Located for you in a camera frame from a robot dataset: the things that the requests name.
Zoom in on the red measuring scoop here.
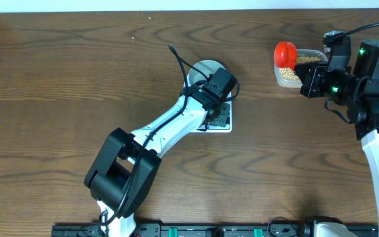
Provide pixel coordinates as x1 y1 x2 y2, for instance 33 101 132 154
274 41 297 70

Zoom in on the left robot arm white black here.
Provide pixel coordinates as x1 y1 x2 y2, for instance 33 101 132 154
84 68 240 236

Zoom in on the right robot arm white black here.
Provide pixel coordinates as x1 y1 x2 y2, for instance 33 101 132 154
295 39 379 234

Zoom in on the white digital kitchen scale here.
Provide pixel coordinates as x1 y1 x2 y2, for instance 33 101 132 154
187 69 232 133

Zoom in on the grey bowl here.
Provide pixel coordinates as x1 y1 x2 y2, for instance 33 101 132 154
187 60 225 86

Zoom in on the clear container of soybeans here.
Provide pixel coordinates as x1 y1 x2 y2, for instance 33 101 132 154
274 49 328 89

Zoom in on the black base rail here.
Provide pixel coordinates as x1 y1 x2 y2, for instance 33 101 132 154
51 223 379 237

